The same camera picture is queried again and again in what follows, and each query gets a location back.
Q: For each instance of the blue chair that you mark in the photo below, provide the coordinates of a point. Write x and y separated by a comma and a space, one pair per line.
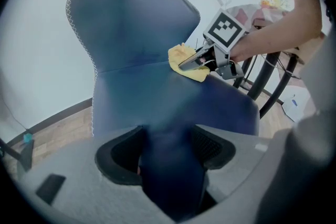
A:
136, 34

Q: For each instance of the person's right hand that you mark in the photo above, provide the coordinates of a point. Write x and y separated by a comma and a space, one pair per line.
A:
244, 49

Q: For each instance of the white box with blue label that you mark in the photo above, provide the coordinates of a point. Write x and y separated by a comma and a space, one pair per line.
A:
295, 105

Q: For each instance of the pink checkered tablecloth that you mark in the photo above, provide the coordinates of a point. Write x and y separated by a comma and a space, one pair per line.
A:
246, 13

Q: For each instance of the small teal object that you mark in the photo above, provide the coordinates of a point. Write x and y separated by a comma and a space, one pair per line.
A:
27, 137

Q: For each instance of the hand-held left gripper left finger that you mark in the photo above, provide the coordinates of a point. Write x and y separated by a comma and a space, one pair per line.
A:
78, 186

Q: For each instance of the person's right forearm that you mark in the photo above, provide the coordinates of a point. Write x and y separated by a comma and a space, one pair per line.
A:
288, 26

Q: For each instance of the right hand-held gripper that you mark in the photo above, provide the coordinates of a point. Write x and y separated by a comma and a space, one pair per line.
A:
224, 29

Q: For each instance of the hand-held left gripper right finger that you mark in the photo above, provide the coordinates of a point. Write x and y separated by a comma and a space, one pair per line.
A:
241, 157

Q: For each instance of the wooden side desk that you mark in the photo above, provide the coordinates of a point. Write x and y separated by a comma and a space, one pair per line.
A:
25, 154

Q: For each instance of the yellow artificial flower bouquet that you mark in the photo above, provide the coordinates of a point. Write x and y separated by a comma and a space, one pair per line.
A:
274, 2

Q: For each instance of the yellow cloth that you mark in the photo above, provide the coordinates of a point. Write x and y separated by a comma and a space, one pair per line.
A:
178, 53

